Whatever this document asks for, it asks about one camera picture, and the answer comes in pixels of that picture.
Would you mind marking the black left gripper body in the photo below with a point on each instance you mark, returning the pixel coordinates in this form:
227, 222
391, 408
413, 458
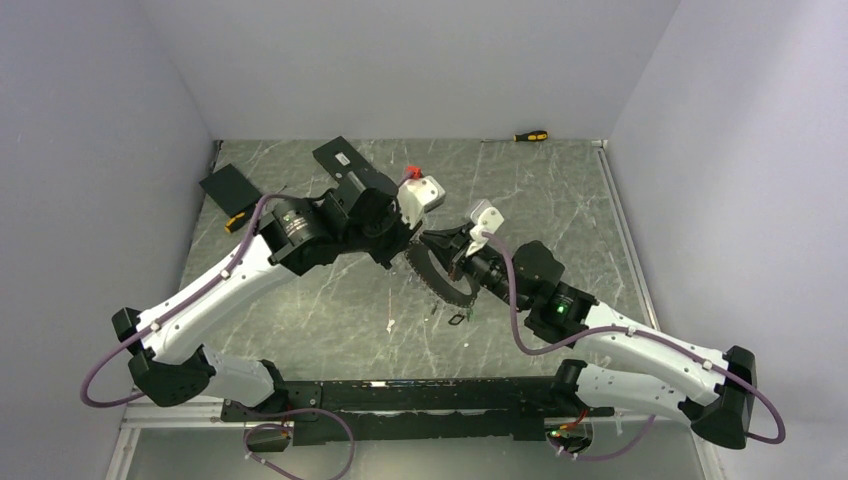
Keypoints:
387, 241

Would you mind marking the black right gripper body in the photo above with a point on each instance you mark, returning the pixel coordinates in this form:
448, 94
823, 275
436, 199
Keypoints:
488, 265

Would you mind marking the round metal keyring plate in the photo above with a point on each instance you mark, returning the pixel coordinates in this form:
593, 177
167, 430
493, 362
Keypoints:
429, 271

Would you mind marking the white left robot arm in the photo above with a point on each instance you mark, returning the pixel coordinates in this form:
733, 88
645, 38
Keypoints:
286, 238

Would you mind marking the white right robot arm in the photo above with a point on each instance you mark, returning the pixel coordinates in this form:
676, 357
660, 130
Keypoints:
705, 389

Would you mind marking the black box with label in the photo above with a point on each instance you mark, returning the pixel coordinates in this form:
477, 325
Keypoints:
338, 157

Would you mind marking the yellow black screwdriver far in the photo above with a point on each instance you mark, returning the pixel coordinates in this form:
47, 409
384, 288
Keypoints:
528, 137

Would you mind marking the yellow black screwdriver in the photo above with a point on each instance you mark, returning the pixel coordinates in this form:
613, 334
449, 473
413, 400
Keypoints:
528, 137
238, 221

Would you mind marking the yellow black screwdriver left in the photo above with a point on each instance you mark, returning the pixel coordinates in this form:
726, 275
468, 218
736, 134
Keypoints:
238, 221

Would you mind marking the plain black box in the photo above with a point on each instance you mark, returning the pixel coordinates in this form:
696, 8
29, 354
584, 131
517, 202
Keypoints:
231, 191

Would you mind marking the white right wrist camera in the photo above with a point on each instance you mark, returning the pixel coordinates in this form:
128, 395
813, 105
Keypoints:
485, 219

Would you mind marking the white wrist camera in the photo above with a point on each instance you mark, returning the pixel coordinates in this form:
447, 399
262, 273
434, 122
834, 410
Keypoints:
485, 219
418, 195

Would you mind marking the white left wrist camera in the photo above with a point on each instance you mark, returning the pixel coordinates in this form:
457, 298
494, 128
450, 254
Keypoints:
418, 195

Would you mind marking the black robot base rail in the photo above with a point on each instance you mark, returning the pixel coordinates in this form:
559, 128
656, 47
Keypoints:
320, 412

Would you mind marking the aluminium frame rail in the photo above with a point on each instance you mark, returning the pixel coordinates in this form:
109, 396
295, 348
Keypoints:
368, 212

